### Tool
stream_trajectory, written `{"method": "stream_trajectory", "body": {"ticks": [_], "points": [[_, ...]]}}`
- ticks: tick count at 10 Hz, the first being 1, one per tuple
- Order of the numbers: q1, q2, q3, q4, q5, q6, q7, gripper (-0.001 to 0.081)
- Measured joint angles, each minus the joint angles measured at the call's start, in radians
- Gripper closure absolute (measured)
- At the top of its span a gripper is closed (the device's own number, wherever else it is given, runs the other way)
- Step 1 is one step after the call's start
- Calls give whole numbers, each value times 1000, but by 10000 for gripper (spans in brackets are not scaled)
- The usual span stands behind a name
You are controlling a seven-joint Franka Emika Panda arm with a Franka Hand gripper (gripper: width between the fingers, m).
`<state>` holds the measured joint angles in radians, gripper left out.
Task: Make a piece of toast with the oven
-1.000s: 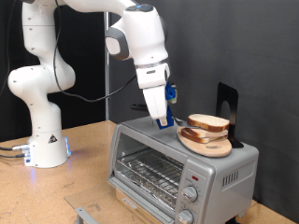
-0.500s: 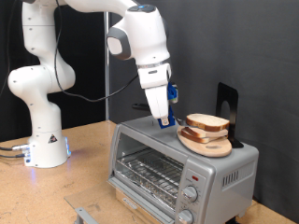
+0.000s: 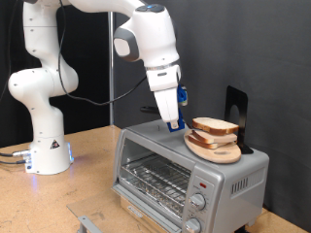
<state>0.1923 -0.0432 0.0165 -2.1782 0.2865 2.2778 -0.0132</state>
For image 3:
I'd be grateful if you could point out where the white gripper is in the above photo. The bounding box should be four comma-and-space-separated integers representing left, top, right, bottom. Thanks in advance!
153, 86, 180, 130

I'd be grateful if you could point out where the glass oven door with handle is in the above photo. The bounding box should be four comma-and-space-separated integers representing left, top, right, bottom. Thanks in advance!
66, 183, 184, 233

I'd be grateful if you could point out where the silver oven knob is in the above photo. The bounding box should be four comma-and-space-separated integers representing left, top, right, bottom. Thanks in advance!
189, 192, 207, 212
183, 217, 202, 233

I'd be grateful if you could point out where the silver toaster oven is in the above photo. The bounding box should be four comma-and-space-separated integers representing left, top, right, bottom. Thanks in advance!
111, 118, 270, 233

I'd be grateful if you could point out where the round wooden cutting board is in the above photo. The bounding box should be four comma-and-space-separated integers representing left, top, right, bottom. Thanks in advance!
183, 129, 242, 164

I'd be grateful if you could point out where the black metal bookend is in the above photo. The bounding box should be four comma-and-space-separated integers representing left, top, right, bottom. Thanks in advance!
224, 85, 255, 155

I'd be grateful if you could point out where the metal pole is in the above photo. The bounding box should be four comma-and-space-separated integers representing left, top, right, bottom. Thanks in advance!
108, 11, 115, 126

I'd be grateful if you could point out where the wooden crate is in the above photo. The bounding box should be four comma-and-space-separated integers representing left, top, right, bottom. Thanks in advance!
120, 197, 176, 233

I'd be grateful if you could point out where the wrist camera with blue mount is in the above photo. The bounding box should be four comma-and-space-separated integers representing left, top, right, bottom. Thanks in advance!
176, 84, 189, 108

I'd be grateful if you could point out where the long black arm cable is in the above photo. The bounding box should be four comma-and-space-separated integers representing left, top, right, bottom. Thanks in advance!
57, 0, 149, 107

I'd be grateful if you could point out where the black base cable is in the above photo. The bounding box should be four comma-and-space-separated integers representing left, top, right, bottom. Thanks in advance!
0, 159, 28, 166
0, 149, 32, 158

